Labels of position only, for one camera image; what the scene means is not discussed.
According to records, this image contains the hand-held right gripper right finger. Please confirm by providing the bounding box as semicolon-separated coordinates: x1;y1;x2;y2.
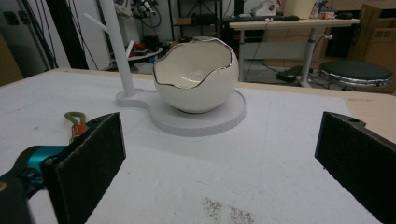
314;111;396;224

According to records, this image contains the round black stool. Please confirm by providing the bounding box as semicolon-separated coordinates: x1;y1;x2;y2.
318;60;394;91

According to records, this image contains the white stand with round base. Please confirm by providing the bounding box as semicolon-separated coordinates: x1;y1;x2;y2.
83;0;247;138

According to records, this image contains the white table mat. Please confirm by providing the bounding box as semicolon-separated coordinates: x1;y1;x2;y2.
0;68;382;224

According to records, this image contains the black metal rack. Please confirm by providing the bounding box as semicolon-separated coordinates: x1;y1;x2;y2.
167;0;225;41

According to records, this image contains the black power adapter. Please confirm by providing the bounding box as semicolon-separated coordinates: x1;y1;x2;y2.
275;64;304;84

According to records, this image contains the wooden handled utensil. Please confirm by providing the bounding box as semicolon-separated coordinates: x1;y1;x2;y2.
64;111;89;144

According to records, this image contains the black metal frame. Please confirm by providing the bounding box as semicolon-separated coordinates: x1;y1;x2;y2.
46;0;91;70

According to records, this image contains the white eggshell-shaped bowl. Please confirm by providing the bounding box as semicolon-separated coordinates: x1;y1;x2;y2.
153;36;240;115

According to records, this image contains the white device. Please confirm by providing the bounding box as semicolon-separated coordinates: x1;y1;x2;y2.
250;0;278;17

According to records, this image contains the cardboard box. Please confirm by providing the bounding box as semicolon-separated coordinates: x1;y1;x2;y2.
346;3;396;94

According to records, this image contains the beige box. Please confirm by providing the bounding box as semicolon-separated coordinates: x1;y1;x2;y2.
283;0;316;20

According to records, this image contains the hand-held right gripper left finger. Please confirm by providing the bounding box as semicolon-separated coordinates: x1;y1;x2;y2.
18;111;127;224

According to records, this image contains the desk with white legs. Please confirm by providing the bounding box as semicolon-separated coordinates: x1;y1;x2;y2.
228;18;361;88

